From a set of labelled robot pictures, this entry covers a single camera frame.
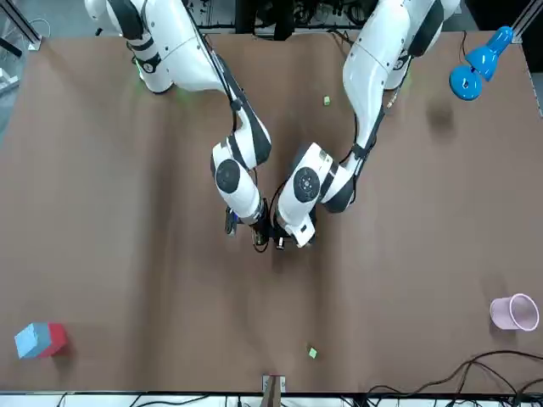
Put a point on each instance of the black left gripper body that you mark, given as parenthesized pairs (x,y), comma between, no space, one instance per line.
(281,231)

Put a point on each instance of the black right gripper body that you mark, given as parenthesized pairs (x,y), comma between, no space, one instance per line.
(262,225)

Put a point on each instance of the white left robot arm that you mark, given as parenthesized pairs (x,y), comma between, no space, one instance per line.
(373,63)

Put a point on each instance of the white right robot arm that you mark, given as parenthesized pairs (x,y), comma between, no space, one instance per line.
(182,51)

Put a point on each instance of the person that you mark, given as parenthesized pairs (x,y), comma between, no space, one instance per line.
(284,21)

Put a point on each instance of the large red block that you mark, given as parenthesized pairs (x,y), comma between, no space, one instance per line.
(58,339)

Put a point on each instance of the pink translucent plastic cup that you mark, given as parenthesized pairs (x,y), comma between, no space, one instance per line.
(515,313)

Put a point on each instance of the large light blue block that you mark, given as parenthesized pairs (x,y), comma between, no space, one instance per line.
(31,341)

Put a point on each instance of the blue desk lamp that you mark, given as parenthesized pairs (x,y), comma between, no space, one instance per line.
(488,55)

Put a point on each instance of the aluminium frame post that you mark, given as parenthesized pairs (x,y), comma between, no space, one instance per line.
(21,23)
(273,388)
(528,19)

